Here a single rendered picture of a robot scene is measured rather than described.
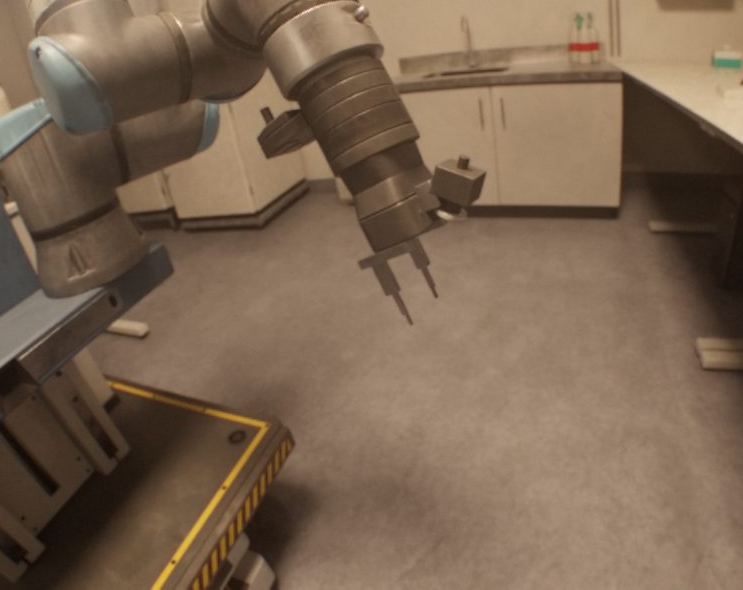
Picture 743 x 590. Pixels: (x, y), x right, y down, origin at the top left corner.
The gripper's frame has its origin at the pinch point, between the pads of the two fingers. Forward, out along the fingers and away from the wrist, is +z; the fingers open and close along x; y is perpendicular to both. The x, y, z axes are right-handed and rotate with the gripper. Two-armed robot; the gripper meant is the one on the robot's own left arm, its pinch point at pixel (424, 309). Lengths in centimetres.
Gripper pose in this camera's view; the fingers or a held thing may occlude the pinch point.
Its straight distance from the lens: 39.1
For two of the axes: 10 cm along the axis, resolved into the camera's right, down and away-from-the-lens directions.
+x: 4.9, -4.0, 7.7
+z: 4.4, 8.8, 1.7
